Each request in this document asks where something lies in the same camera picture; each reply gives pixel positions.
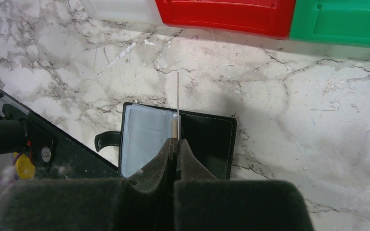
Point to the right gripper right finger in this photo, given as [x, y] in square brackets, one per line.
[204, 203]

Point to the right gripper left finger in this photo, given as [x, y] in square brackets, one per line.
[142, 202]

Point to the black leather card holder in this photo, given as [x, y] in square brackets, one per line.
[145, 129]

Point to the white plastic bin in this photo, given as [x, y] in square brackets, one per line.
[132, 11]

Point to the red plastic bin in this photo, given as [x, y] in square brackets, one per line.
[269, 18]

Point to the green plastic bin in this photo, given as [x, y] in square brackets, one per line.
[344, 22]

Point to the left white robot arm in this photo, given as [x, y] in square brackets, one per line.
[13, 135]

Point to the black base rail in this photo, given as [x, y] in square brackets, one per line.
[52, 152]

